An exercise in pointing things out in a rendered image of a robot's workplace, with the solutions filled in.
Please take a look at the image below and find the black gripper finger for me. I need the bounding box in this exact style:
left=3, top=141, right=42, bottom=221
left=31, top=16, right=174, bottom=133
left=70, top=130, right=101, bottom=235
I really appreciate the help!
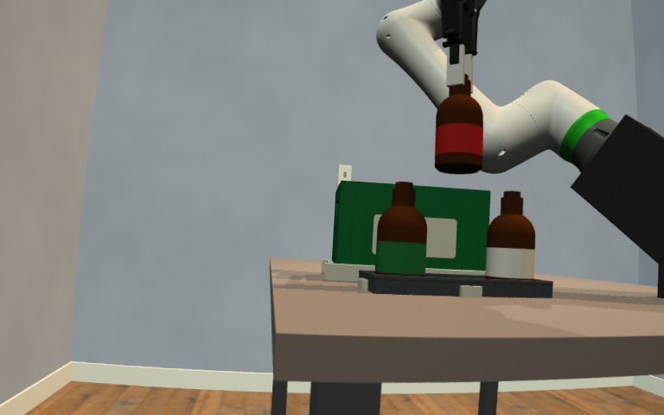
left=441, top=0, right=469, bottom=87
left=463, top=0, right=480, bottom=93

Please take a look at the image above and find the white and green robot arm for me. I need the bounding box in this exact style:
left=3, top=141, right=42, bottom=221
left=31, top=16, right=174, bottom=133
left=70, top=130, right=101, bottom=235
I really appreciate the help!
left=376, top=0, right=619, bottom=174

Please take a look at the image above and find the brown bottle with green label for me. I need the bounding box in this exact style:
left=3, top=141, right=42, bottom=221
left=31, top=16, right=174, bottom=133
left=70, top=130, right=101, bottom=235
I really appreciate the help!
left=375, top=182, right=427, bottom=277

